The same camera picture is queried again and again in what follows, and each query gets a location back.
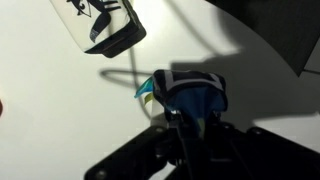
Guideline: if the black checkered plush cube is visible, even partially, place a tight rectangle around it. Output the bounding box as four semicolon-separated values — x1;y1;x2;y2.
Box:
49;0;148;60

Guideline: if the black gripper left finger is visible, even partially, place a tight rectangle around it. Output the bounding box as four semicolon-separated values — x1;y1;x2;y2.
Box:
83;111;185;180

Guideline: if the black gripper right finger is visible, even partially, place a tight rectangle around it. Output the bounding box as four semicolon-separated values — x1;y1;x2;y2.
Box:
211;112;320;180

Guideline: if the light blue plush cube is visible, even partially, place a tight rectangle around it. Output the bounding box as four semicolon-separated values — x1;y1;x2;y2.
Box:
133;68;230;139

